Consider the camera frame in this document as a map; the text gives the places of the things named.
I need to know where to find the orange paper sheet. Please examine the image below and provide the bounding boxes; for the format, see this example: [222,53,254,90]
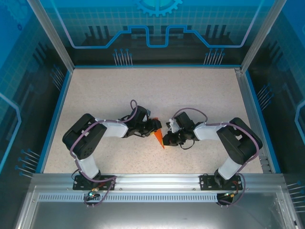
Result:
[152,116,166,150]

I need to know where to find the grey metal panel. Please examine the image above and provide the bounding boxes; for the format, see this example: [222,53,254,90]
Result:
[14,186,305,229]

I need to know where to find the thin black right gripper cable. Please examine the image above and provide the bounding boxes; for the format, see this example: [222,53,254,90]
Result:
[180,139,196,150]

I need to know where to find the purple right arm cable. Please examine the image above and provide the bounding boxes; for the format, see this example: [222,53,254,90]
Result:
[171,107,261,208]

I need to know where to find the aluminium mounting rail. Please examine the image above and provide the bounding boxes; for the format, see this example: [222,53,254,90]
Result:
[30,173,284,192]

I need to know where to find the slotted grey cable duct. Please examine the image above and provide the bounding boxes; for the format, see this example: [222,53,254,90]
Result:
[38,193,239,204]

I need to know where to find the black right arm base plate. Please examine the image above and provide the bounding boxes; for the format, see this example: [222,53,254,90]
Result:
[199,174,244,191]

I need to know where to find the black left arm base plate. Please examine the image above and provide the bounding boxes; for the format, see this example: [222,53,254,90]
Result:
[72,175,117,191]

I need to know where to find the aluminium side rail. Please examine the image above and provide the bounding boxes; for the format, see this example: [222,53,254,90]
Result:
[234,68,272,174]

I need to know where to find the blue enclosure edge strip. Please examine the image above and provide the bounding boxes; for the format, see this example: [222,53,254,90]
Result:
[38,70,73,174]
[244,70,281,174]

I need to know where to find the aluminium frame post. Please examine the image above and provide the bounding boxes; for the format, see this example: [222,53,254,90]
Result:
[26,0,75,71]
[240,0,288,73]

